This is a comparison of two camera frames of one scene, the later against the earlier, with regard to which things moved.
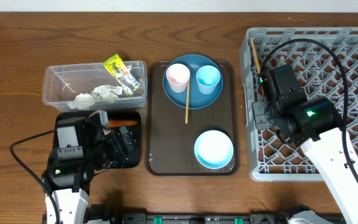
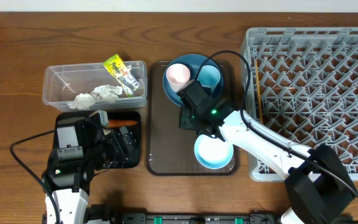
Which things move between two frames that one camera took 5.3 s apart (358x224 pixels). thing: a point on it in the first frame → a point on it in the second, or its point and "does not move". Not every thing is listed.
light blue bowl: (214, 149) does not move
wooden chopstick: (255, 55) → (258, 93)
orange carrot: (118, 122) does not move
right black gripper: (261, 121) → (184, 122)
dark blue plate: (196, 99) does not move
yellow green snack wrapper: (126, 79) does not move
